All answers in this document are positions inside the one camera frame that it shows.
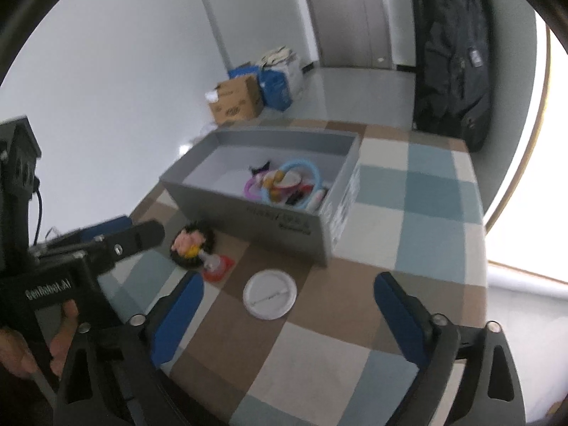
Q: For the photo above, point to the cream tote bag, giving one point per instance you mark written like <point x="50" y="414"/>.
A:
<point x="277" y="57"/>

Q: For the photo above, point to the white round lid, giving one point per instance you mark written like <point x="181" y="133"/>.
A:
<point x="270" y="293"/>

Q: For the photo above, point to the brown cardboard box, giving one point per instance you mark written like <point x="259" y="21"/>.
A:
<point x="239" y="100"/>

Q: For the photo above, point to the blue cardboard box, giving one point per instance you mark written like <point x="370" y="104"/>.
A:
<point x="275" y="86"/>

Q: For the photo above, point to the person's left hand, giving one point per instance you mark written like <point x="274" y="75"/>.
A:
<point x="64" y="337"/>

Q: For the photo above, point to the red white hair clip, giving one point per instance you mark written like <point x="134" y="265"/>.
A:
<point x="317" y="197"/>

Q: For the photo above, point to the black cartoon hair clip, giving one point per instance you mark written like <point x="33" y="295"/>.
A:
<point x="258" y="170"/>

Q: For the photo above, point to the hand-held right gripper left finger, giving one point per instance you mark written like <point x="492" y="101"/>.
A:
<point x="177" y="319"/>

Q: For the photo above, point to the clear plastic hair clip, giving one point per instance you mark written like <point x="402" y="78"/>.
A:
<point x="212" y="261"/>

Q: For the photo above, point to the grey door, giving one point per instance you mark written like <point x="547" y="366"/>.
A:
<point x="350" y="17"/>

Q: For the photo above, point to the red hair accessory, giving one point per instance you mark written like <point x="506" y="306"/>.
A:
<point x="224" y="271"/>

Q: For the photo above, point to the black backpack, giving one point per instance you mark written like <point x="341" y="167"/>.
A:
<point x="452" y="53"/>

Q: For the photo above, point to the white round trinket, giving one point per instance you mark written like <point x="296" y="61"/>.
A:
<point x="286" y="180"/>

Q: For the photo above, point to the checkered tablecloth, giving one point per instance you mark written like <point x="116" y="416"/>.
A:
<point x="310" y="355"/>

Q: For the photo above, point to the small brown charm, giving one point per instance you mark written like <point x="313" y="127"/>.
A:
<point x="275" y="193"/>

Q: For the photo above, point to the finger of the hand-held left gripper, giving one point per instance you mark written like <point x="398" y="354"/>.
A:
<point x="133" y="236"/>
<point x="104" y="226"/>

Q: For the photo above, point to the grey storage box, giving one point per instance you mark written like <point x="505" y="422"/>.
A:
<point x="266" y="230"/>

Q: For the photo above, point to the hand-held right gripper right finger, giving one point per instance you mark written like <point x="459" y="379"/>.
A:
<point x="399" y="319"/>

